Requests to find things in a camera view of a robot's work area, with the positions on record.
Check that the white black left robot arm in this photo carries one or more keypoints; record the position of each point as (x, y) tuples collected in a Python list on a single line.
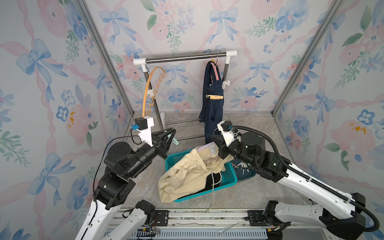
[(123, 165)]

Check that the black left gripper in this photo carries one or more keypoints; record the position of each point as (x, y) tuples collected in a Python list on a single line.
[(160, 144)]

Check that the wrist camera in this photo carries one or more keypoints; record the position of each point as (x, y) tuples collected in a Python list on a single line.
[(229, 135), (143, 125)]

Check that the silver aluminium corner post left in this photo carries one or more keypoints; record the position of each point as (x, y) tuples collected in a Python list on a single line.
[(90, 24)]

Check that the lilac clothes hanger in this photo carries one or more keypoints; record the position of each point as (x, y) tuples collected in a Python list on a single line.
[(206, 146)]

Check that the teal perforated plastic basket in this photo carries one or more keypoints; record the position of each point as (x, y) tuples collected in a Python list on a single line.
[(229, 177)]

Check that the black shorts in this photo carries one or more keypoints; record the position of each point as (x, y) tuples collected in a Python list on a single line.
[(213, 181)]

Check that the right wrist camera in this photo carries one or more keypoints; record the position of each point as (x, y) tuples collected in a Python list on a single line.
[(229, 135)]

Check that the white clothespin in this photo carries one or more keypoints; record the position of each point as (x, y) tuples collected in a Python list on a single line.
[(244, 171), (241, 165)]

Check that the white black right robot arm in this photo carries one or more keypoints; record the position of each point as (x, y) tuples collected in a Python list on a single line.
[(344, 215)]

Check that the orange clothespin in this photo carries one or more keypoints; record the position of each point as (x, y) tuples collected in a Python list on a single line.
[(214, 97)]

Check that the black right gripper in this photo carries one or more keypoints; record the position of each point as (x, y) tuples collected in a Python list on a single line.
[(223, 149)]

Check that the mint green clothespin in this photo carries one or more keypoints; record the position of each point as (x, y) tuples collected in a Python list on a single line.
[(174, 140)]

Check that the pink clothes hanger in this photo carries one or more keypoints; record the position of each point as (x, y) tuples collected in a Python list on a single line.
[(215, 69)]

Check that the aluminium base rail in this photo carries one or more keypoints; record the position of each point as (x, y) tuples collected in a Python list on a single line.
[(189, 224)]

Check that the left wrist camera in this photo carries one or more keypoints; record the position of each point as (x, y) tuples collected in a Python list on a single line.
[(143, 125)]

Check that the navy blue shorts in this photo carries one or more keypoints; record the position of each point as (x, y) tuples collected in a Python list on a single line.
[(212, 110)]

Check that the beige shorts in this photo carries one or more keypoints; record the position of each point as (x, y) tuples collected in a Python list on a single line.
[(189, 175)]

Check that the dark teal plastic bin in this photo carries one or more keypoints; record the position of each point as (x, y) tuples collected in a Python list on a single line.
[(239, 175)]

